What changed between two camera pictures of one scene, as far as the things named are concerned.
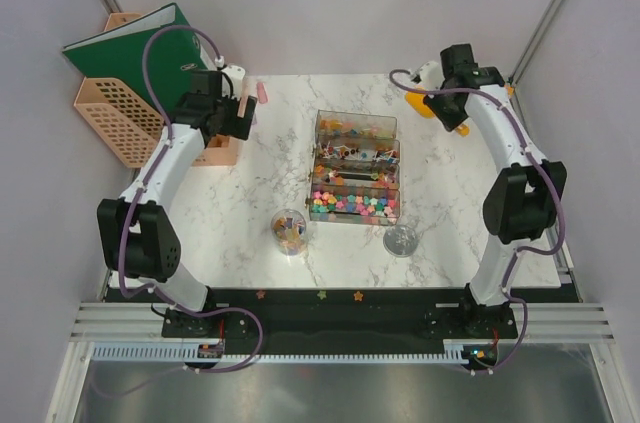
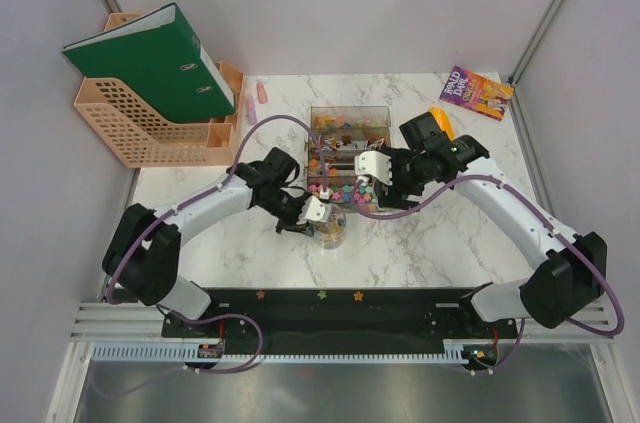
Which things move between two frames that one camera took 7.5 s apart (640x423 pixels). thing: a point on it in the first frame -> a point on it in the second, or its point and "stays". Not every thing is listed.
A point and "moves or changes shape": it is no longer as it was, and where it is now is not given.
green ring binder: x=172 y=56 stays
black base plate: x=336 y=321 stays
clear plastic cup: x=288 y=227 -> x=331 y=233
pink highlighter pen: x=262 y=93 stays
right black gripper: x=450 y=122 -> x=391 y=196
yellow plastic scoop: x=416 y=101 moves or changes shape
